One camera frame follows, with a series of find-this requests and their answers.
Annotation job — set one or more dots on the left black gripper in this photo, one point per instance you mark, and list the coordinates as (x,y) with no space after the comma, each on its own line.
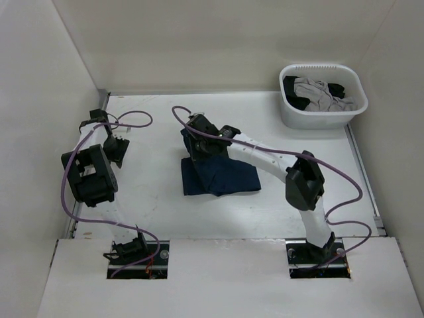
(118,156)

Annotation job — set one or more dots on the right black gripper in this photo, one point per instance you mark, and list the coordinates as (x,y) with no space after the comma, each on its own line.
(193,140)

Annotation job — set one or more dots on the dark blue denim trousers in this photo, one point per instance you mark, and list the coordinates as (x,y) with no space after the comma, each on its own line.
(216,175)

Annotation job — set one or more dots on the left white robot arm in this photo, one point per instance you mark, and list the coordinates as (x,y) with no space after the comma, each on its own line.
(89,174)

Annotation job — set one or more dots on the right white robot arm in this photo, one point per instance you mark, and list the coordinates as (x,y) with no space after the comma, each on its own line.
(303,179)

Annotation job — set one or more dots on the white plastic laundry basket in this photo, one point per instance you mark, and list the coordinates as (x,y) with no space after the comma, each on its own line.
(330,73)

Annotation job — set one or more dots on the grey garment in basket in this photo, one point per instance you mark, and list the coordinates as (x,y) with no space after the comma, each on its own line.
(321,100)

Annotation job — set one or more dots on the black garment in basket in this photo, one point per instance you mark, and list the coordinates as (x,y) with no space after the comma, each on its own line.
(300,102)

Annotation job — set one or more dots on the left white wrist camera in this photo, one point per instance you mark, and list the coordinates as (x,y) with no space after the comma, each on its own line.
(121,132)

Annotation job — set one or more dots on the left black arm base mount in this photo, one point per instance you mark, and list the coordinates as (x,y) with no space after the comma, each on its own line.
(138,259)

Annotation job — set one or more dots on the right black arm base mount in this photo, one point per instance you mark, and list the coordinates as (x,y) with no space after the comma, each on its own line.
(305,263)

